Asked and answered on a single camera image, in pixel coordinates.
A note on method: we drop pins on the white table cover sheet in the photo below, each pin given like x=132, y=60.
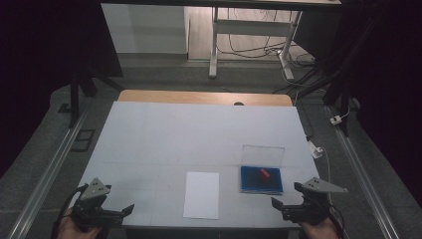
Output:
x=172, y=139

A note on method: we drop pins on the red stamp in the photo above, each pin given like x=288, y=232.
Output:
x=264, y=172

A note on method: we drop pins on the white desk frame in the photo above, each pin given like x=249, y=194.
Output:
x=249, y=28

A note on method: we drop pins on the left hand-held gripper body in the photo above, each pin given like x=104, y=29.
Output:
x=90, y=202

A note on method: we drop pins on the person's left hand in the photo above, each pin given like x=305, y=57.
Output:
x=71, y=229

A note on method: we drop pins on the white cabinet panel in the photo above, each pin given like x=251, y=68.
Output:
x=146, y=30

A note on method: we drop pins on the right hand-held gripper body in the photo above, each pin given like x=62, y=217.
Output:
x=315, y=202

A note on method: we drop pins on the blue ink pad box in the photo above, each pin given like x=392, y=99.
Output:
x=262, y=181

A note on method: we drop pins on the aluminium floor rail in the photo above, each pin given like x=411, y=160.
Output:
x=49, y=169
x=361, y=176

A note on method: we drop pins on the person's right hand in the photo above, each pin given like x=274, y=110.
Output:
x=319, y=230

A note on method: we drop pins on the black floor frame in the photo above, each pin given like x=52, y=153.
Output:
x=83, y=140

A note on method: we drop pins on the black metal stand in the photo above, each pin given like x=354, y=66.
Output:
x=341, y=96
x=75, y=96

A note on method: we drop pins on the small white adapter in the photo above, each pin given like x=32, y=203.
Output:
x=335, y=119

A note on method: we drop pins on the wooden table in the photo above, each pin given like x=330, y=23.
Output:
x=199, y=98

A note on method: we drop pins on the white paper sheet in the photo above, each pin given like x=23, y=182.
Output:
x=202, y=195

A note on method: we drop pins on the dark curtain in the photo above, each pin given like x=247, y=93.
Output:
x=391, y=83
x=40, y=59

